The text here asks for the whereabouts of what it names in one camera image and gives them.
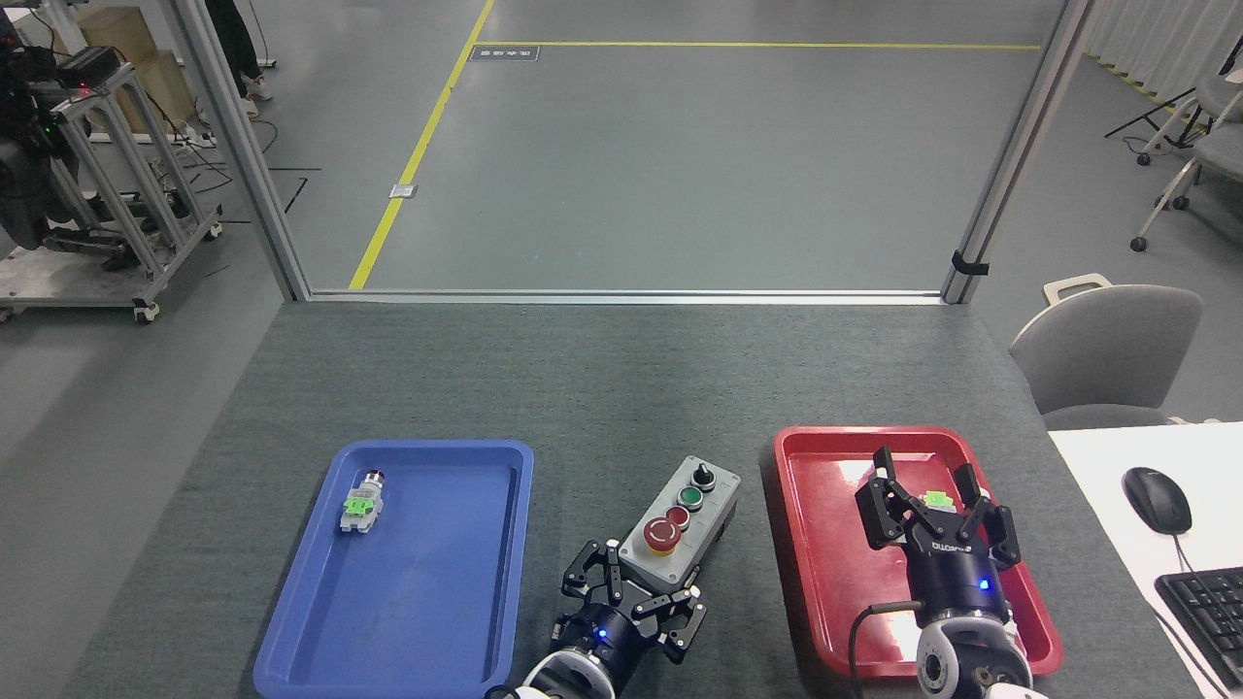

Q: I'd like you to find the black computer mouse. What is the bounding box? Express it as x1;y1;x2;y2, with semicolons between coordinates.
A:
1123;467;1193;536

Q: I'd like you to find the silver table edge rail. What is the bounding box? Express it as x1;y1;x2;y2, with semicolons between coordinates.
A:
307;288;949;307

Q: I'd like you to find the blue plastic tray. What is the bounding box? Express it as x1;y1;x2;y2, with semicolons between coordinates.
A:
254;440;535;699

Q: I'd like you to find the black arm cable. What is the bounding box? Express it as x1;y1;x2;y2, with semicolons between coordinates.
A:
847;601;924;699

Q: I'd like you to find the person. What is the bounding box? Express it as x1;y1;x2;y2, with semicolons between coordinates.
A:
202;0;275;121

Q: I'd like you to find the grey office chair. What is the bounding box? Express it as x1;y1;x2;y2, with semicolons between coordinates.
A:
1008;274;1205;430

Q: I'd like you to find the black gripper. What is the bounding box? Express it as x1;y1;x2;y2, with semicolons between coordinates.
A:
854;446;1024;629
549;538;709;686

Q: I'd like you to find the white curtain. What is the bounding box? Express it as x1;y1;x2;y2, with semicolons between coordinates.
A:
1082;0;1243;119

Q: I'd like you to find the cardboard box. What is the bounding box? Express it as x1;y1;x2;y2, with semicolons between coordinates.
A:
76;7;198;134

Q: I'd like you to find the white desk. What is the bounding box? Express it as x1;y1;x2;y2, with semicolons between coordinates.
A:
1047;422;1243;699

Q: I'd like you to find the silver frame post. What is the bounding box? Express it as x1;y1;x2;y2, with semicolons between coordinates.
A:
941;0;1097;306
173;0;311;303

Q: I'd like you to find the grey chair on wheels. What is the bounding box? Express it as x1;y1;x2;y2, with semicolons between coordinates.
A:
1130;72;1243;253

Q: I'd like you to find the grey three-button control box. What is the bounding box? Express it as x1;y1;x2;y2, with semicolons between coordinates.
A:
618;454;743;587

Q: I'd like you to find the small red-capped push button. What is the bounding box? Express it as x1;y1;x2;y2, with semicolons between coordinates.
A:
338;470;387;535

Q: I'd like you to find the black keyboard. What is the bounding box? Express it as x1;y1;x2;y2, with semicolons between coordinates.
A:
1155;568;1243;691

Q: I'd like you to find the aluminium frame cart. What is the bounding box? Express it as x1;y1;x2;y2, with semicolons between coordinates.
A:
0;60;225;325

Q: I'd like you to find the black machine on cart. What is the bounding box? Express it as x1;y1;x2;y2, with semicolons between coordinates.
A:
0;27;122;251

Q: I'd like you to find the red plastic tray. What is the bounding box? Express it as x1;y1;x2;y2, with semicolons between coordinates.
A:
774;425;1065;680

